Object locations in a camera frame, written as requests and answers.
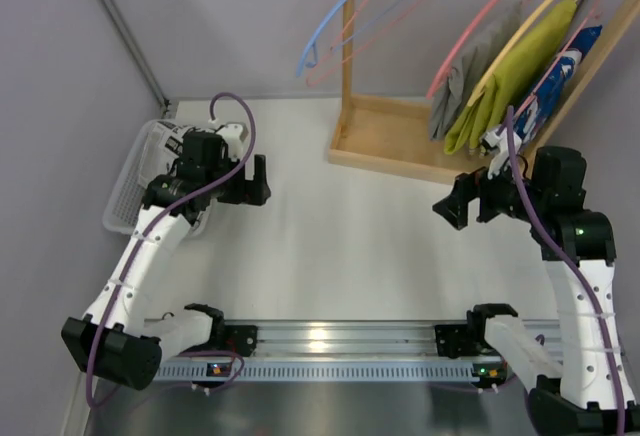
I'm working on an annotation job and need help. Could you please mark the slotted cable duct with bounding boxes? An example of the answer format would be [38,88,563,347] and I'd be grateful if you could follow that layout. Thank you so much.
[154,358,507,383]

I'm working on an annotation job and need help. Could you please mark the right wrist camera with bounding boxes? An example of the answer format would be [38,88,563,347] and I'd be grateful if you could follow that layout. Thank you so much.
[482,126,511,180]

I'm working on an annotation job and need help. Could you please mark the blue hanger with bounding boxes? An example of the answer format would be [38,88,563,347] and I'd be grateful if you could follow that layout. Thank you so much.
[295,0,430,77]

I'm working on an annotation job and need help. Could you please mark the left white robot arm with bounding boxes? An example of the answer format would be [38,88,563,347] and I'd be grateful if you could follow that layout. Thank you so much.
[61,123,271,390]

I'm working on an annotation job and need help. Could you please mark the pink wire hanger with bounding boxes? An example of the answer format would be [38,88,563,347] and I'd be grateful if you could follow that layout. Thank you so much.
[304,0,434,88]

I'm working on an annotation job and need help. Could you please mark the pink trouser hanger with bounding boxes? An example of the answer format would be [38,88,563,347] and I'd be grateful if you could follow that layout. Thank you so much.
[425,0,537,100]

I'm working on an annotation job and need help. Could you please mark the grey trousers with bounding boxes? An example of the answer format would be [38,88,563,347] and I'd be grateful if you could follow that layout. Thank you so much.
[427,2,523,141]

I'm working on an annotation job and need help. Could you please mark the blue patterned trousers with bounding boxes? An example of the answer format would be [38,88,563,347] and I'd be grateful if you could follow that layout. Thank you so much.
[514,25,603,146]

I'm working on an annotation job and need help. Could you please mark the green trousers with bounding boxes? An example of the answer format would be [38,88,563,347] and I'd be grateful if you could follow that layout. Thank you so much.
[444,0,577,155]

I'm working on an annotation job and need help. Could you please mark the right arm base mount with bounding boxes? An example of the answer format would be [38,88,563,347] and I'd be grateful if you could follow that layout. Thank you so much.
[434,324,497,359]

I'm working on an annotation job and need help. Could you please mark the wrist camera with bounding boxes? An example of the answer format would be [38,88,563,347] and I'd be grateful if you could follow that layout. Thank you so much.
[482,126,511,180]
[207,119,249,158]

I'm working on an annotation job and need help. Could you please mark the wooden clothes rack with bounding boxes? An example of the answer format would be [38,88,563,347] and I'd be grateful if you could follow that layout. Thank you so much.
[328,0,639,184]

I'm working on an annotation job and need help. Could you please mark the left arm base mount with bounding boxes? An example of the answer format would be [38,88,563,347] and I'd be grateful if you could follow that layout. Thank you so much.
[212,324,258,357]

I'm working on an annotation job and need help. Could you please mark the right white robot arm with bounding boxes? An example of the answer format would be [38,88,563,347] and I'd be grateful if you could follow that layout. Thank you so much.
[432,146,639,435]

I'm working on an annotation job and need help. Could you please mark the aluminium rail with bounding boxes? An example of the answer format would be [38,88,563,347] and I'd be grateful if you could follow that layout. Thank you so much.
[144,319,564,357]

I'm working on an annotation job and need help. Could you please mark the pink hanger right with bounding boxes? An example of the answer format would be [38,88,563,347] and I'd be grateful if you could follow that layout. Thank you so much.
[514,0,636,120]

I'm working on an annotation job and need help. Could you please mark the white plastic basket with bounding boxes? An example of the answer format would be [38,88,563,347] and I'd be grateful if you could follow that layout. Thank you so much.
[102,119,207,236]

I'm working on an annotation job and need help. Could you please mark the black white printed cloth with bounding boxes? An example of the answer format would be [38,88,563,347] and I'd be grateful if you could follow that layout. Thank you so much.
[139,121,197,180]

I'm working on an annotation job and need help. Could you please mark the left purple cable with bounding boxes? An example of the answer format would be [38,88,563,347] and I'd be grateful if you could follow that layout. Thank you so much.
[84,93,257,410]

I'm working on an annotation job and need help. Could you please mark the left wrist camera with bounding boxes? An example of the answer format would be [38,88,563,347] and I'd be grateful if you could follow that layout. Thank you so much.
[207,119,249,158]

